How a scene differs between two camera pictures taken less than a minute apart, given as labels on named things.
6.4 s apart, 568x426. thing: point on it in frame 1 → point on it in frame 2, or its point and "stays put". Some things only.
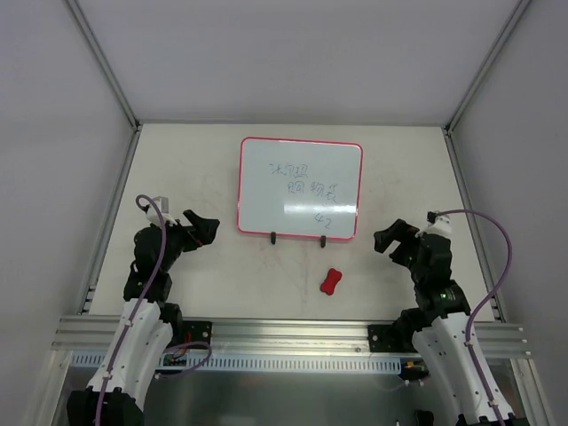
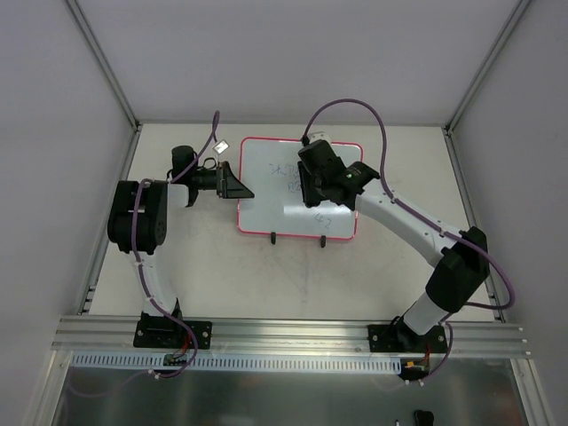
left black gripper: [189, 232] → [224, 180]
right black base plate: [390, 338] stays put
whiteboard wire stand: [323, 240] stays put
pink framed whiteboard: [300, 187] stays put
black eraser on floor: [424, 417] stays put
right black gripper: [403, 248] → [308, 185]
